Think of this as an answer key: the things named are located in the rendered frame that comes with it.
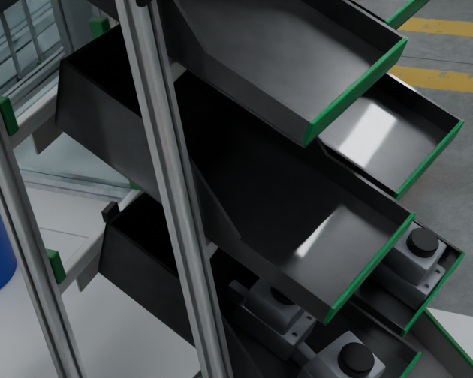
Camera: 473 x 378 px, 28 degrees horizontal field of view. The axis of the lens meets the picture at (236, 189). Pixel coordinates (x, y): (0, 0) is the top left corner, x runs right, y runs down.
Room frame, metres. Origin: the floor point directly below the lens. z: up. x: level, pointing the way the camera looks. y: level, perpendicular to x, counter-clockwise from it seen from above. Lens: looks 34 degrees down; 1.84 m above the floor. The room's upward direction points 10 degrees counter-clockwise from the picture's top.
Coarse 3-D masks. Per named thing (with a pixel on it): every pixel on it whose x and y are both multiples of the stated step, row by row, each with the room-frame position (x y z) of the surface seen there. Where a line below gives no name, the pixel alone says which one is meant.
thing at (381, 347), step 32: (128, 224) 0.70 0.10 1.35; (160, 224) 0.75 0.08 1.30; (128, 256) 0.66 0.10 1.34; (160, 256) 0.71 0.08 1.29; (224, 256) 0.72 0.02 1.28; (128, 288) 0.67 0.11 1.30; (160, 288) 0.64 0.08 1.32; (224, 288) 0.69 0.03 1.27; (224, 320) 0.60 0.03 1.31; (352, 320) 0.66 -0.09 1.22; (256, 352) 0.62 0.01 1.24; (384, 352) 0.63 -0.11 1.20; (416, 352) 0.62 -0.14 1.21
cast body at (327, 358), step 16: (352, 336) 0.59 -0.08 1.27; (304, 352) 0.61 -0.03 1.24; (320, 352) 0.57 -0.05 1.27; (336, 352) 0.57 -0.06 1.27; (352, 352) 0.57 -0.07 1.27; (368, 352) 0.57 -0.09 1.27; (304, 368) 0.58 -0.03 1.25; (320, 368) 0.57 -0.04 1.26; (336, 368) 0.56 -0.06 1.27; (352, 368) 0.55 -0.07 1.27; (368, 368) 0.55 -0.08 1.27; (384, 368) 0.56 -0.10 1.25
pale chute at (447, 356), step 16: (416, 320) 0.78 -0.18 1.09; (432, 320) 0.77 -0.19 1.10; (416, 336) 0.78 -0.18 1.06; (432, 336) 0.77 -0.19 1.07; (448, 336) 0.76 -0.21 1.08; (432, 352) 0.77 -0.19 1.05; (448, 352) 0.76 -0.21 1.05; (464, 352) 0.75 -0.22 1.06; (416, 368) 0.75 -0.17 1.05; (432, 368) 0.76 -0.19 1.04; (448, 368) 0.76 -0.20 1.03; (464, 368) 0.74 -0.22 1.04
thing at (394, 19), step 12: (348, 0) 0.67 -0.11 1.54; (360, 0) 0.70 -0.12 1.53; (372, 0) 0.70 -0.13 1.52; (384, 0) 0.71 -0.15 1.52; (396, 0) 0.71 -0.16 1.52; (408, 0) 0.71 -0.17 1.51; (420, 0) 0.69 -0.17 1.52; (372, 12) 0.66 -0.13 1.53; (384, 12) 0.69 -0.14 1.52; (396, 12) 0.66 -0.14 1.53; (408, 12) 0.68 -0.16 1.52; (396, 24) 0.67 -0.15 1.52
